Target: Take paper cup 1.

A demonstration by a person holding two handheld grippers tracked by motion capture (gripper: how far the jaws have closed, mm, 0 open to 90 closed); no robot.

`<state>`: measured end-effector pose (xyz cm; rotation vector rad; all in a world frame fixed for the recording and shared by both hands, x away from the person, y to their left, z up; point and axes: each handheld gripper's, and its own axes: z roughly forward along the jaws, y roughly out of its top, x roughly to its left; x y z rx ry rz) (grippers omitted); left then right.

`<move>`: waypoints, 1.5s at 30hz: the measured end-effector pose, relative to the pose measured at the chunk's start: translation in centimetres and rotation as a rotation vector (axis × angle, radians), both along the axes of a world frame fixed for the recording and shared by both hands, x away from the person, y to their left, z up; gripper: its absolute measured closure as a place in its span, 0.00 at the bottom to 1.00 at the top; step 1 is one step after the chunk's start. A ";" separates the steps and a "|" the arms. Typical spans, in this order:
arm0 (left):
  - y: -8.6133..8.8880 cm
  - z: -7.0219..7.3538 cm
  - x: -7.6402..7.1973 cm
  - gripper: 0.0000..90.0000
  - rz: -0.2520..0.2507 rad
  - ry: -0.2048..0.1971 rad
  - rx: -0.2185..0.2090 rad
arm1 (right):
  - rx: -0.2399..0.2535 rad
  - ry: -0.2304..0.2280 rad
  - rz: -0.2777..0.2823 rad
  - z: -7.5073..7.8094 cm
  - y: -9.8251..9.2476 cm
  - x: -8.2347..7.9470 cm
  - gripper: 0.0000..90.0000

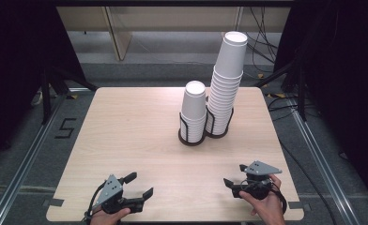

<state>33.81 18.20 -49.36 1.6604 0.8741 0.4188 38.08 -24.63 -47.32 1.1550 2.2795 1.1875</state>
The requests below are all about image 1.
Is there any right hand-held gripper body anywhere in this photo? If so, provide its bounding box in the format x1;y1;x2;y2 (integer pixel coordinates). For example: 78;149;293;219
235;160;284;201

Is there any single white paper cup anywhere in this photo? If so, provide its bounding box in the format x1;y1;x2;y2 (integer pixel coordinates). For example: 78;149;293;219
180;80;207;122

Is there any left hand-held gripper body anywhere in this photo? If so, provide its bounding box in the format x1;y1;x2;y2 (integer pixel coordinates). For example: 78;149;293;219
94;173;145;216

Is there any black floor cable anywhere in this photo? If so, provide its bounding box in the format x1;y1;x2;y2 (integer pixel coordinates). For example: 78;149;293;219
277;139;338;225

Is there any bundle of black cables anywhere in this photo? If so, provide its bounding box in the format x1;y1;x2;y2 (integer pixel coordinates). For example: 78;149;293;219
244;6;281;74

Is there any black metal stand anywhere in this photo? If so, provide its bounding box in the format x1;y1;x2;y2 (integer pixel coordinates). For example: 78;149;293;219
40;64;100;126
253;57;309;123

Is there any aluminium floor rail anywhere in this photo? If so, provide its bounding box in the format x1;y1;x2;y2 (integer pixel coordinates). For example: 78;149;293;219
0;93;68;225
288;98;368;225

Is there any right hand-held gripper cable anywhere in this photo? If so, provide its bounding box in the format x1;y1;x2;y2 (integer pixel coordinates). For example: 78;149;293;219
269;182;288;216

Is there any left hand-held gripper cable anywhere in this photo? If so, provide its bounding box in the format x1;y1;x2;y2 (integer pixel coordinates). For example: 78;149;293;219
84;182;107;221

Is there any person's right hand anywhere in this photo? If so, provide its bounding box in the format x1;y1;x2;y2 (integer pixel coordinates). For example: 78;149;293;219
238;173;286;225

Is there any tall stack of paper cups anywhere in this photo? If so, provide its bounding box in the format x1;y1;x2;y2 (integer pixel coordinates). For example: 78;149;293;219
205;30;249;136

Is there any beige wooden shelf unit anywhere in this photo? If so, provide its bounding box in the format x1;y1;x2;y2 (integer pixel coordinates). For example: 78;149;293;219
55;6;292;62

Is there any hand-held gripper cable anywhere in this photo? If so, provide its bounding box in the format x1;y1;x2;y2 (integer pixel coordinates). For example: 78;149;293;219
269;182;288;216
84;182;107;221

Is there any black wire cup holder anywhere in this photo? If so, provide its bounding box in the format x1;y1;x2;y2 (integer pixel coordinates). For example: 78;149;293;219
177;104;235;147

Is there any person's left hand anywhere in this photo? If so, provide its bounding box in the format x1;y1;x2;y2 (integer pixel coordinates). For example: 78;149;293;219
89;207;131;225

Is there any black tape strip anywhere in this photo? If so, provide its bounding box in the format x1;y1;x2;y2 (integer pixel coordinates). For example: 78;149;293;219
287;201;312;212

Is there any dark curtain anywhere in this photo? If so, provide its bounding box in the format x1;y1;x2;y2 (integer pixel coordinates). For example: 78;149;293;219
273;0;368;207
0;0;86;167

